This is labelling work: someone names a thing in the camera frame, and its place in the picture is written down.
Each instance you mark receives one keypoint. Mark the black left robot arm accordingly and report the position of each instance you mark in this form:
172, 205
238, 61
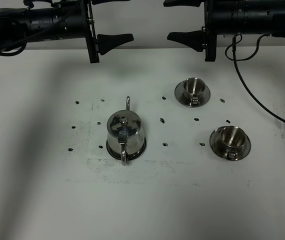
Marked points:
63, 20

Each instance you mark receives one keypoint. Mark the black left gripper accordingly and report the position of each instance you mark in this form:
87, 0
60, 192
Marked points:
101, 44

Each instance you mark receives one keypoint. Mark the steel teapot coaster plate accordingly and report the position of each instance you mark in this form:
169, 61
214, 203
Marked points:
130, 157

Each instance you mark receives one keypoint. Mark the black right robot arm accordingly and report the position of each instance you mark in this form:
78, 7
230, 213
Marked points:
230, 17

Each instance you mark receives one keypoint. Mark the far stainless steel teacup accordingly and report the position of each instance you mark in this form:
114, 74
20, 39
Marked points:
193, 90

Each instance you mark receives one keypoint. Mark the stainless steel saucer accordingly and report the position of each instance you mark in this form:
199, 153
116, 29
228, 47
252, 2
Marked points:
178, 92
214, 144

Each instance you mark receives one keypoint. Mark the near stainless steel teacup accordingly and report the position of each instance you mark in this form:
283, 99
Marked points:
232, 143

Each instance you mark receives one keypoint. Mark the far stainless steel saucer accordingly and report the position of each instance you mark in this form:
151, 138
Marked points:
178, 92

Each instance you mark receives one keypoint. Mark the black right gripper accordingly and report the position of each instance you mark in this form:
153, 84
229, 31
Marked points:
204, 39

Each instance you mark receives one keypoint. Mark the near stainless steel saucer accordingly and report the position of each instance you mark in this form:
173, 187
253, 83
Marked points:
214, 144

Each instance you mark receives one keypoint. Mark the stainless steel teacup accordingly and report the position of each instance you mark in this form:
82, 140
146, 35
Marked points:
193, 90
232, 143

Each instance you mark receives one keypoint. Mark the stainless steel teapot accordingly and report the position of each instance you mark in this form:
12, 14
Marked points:
125, 134

